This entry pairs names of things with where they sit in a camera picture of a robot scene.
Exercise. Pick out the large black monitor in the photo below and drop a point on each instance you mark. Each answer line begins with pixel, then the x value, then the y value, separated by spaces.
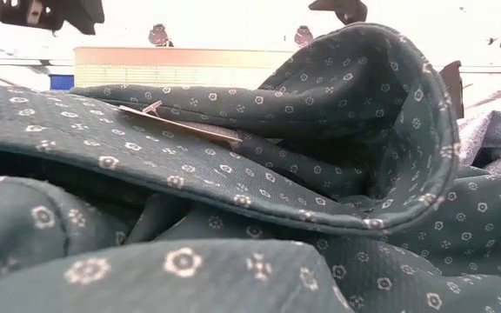
pixel 452 87

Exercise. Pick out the blue box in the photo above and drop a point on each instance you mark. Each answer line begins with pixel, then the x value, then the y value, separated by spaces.
pixel 61 81

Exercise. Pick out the white patterned garment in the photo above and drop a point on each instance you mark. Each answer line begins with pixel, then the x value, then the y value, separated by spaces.
pixel 494 139

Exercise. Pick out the green dotted shirt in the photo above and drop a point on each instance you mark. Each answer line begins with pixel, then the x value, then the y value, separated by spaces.
pixel 189 195

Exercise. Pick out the paper tag of green shirt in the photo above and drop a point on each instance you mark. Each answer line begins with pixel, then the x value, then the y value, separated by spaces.
pixel 181 124

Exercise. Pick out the white perforated plastic basket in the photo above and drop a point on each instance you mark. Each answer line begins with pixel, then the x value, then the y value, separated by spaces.
pixel 168 65

